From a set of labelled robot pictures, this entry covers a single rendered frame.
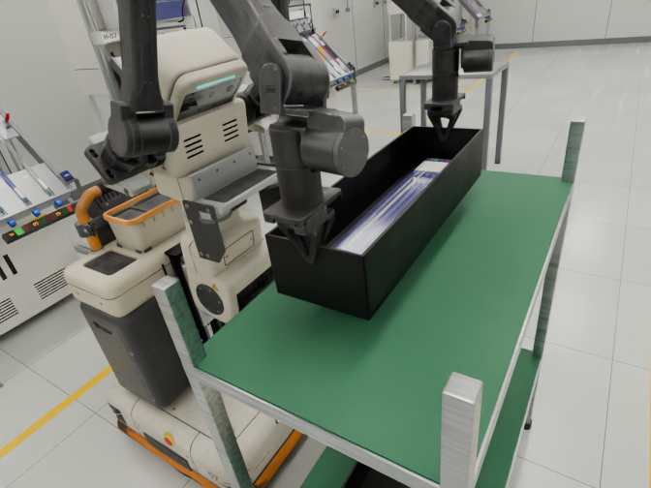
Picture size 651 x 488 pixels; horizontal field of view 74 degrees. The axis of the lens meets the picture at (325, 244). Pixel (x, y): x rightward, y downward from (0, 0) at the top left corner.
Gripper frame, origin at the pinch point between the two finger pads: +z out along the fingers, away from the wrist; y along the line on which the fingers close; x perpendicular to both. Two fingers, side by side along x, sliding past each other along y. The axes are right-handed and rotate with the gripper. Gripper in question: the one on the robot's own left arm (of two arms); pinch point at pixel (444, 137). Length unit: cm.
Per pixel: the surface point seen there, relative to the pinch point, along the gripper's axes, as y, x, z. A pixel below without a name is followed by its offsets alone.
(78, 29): 72, 261, -30
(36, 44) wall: 103, 385, -23
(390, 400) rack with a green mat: -64, -16, 14
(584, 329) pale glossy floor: 77, -38, 110
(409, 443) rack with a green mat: -69, -20, 14
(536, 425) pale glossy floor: 17, -29, 109
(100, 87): 72, 261, 5
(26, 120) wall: 70, 385, 31
